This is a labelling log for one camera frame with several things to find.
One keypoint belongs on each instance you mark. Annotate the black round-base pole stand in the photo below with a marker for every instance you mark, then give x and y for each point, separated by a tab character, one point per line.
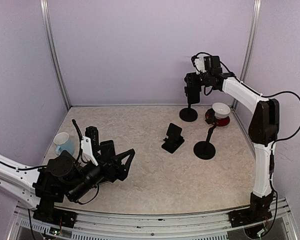
188	114

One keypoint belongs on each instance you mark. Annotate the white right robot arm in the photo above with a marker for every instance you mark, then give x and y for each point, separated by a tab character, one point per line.
263	133

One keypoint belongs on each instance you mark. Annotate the red round saucer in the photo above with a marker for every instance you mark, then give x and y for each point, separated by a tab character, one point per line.
210	118

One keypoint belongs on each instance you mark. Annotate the white ceramic bowl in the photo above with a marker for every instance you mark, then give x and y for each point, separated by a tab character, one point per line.
221	110

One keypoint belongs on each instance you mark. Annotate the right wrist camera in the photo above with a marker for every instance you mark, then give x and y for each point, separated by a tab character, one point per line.
209	64

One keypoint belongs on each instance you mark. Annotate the black folding phone stand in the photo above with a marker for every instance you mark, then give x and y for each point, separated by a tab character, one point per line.
174	139

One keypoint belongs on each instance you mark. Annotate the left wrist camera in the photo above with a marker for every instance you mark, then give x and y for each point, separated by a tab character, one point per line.
91	142

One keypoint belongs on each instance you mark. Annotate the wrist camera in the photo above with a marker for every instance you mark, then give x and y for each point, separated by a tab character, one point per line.
91	142
209	64

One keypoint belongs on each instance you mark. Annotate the black smartphone blue edge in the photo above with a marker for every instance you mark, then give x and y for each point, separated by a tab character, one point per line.
107	148

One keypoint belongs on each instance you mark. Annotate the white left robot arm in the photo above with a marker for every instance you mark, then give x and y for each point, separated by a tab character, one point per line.
40	187

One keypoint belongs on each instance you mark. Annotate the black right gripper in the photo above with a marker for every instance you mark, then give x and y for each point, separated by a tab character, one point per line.
192	80

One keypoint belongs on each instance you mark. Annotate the light blue mug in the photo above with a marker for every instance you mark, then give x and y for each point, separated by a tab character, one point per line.
63	143

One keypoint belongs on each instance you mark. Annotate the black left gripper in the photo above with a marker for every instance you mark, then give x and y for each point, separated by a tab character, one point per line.
112	175

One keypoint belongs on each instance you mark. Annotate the blue-edged black smartphone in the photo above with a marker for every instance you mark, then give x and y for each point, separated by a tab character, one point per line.
192	93

